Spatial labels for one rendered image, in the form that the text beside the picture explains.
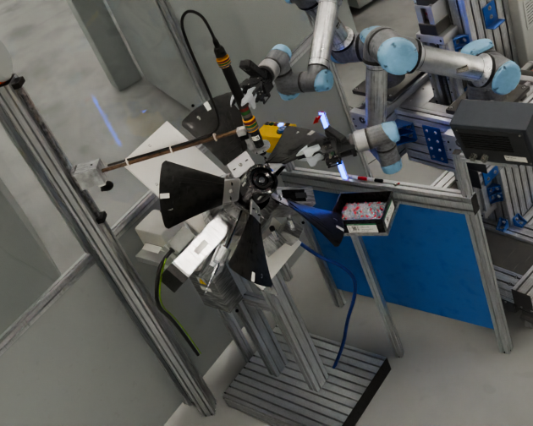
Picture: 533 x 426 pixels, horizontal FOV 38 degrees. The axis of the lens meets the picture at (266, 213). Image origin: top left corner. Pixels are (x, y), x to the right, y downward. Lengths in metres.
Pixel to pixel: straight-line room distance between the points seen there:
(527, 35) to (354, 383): 1.61
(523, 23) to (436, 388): 1.53
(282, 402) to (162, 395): 0.56
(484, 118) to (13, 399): 1.98
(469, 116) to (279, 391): 1.56
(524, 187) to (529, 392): 0.93
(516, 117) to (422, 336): 1.39
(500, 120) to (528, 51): 0.87
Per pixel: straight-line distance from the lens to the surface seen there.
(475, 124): 2.54
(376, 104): 2.76
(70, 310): 3.16
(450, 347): 3.51
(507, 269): 3.48
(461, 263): 3.14
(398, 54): 2.54
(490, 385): 3.35
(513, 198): 3.59
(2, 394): 3.10
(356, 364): 3.46
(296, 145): 2.81
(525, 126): 2.48
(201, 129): 2.75
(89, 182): 2.83
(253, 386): 3.57
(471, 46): 2.90
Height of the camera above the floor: 2.63
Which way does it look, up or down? 35 degrees down
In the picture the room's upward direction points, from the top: 24 degrees counter-clockwise
